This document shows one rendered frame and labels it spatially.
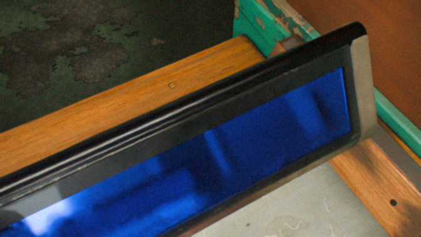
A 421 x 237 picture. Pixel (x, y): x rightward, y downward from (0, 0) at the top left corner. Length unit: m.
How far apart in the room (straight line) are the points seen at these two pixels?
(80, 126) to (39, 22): 1.41
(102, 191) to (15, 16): 1.91
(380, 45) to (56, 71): 1.45
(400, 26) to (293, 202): 0.26
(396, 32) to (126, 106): 0.38
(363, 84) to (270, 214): 0.35
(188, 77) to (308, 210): 0.27
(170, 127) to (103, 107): 0.46
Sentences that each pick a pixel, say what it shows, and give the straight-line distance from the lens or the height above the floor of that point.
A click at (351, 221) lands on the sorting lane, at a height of 0.74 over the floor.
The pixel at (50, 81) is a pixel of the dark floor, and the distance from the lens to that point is 1.79.
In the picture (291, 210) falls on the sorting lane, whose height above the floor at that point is 0.74.
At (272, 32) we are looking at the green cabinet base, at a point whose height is 0.82.
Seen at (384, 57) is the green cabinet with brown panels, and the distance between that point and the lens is 0.54.
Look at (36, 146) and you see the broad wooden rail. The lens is 0.66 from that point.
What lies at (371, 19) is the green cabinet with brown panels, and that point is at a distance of 0.54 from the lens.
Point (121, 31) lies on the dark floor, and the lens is 1.91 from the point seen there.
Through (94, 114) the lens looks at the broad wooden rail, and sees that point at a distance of 0.67.
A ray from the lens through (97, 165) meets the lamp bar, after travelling 0.21.
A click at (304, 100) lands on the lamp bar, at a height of 1.09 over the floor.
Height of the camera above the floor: 1.29
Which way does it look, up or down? 55 degrees down
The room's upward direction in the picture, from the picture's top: 1 degrees clockwise
